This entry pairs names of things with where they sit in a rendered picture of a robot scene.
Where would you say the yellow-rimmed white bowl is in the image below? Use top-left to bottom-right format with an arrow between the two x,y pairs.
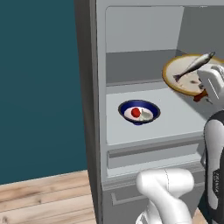
161,53 -> 224,98

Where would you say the brown chicken drumstick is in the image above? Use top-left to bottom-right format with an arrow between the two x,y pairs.
192,89 -> 209,103

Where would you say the red tomato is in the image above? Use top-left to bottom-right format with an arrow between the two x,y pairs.
130,107 -> 142,119

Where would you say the grey open fridge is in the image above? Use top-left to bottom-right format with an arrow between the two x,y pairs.
73,0 -> 224,224

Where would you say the grey fish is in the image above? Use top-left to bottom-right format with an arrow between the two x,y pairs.
172,51 -> 216,83

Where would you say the white garlic bulb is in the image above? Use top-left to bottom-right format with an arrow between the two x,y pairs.
139,108 -> 154,122

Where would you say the grey fridge shelf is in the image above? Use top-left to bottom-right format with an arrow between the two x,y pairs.
105,87 -> 214,146

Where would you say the grey fridge freezer drawer front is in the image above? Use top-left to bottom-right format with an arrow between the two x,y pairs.
101,179 -> 207,224

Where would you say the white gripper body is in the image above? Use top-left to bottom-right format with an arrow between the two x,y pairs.
197,64 -> 224,105

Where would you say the grey drawer handle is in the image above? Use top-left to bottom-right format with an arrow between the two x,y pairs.
110,192 -> 148,207

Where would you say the blue bowl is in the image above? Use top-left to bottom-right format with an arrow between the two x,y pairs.
117,99 -> 162,127

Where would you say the grey fridge crisper drawer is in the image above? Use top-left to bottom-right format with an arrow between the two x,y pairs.
107,142 -> 207,171

